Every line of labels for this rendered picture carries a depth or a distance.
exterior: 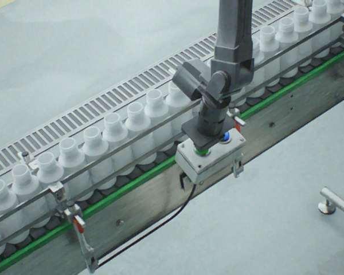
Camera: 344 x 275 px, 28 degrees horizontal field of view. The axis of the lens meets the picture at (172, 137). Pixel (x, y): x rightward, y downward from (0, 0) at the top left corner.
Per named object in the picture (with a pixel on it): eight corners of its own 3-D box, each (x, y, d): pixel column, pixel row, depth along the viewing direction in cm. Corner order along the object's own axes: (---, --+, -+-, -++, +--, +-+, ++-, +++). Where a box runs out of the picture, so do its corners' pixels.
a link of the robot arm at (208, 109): (217, 111, 134) (238, 95, 136) (192, 87, 136) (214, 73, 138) (211, 129, 140) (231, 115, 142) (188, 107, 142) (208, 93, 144)
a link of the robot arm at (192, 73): (229, 79, 129) (254, 70, 136) (186, 40, 133) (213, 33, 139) (200, 125, 136) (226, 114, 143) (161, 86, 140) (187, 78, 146)
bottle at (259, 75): (264, 99, 181) (262, 48, 170) (241, 98, 182) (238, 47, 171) (266, 85, 185) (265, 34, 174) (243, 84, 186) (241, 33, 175)
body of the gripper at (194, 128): (179, 129, 146) (183, 110, 140) (216, 107, 150) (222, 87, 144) (198, 152, 144) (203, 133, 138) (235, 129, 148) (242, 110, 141)
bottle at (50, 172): (79, 207, 161) (64, 157, 150) (58, 222, 158) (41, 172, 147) (65, 193, 164) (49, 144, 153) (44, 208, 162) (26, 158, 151)
